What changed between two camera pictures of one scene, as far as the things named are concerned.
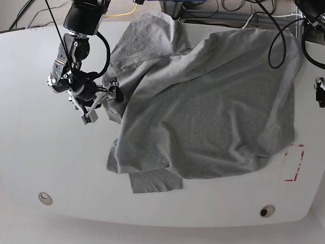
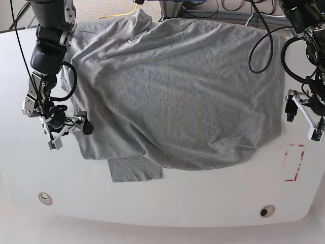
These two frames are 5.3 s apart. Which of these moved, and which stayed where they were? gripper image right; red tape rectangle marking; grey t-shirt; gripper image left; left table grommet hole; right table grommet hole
Moved: gripper image right; gripper image left; grey t-shirt
Stayed: red tape rectangle marking; left table grommet hole; right table grommet hole
